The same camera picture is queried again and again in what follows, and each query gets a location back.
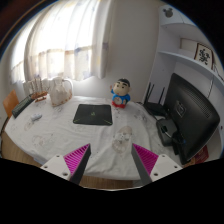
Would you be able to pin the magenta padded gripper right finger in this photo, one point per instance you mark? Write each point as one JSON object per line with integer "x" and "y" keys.
{"x": 150, "y": 166}

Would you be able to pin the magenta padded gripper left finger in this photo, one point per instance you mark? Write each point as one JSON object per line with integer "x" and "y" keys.
{"x": 71, "y": 166}

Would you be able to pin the black mouse pad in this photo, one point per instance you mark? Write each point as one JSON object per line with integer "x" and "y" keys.
{"x": 89, "y": 114}

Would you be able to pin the white computer mouse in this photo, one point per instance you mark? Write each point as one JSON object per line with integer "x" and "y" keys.
{"x": 35, "y": 117}

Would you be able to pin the white floral tablecloth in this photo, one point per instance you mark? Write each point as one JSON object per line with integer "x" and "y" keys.
{"x": 55, "y": 133}

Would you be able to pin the black wifi router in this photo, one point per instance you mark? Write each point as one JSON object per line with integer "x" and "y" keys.
{"x": 154, "y": 108}

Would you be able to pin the black computer monitor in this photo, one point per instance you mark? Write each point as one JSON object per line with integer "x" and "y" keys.
{"x": 194, "y": 116}

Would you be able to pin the cartoon boy figurine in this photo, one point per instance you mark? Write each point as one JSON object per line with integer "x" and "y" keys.
{"x": 120, "y": 93}

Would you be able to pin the wooden rack with white items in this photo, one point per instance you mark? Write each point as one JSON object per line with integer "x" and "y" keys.
{"x": 35, "y": 89}

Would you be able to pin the orange wooden chair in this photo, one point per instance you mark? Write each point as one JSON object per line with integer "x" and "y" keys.
{"x": 10, "y": 102}

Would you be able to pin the framed calligraphy picture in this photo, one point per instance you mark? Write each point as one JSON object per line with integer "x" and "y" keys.
{"x": 204, "y": 55}

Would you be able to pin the white sheer curtain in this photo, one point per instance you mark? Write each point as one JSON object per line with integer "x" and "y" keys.
{"x": 69, "y": 39}

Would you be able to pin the white wall shelf unit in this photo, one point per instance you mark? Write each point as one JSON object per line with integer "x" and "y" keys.
{"x": 176, "y": 46}

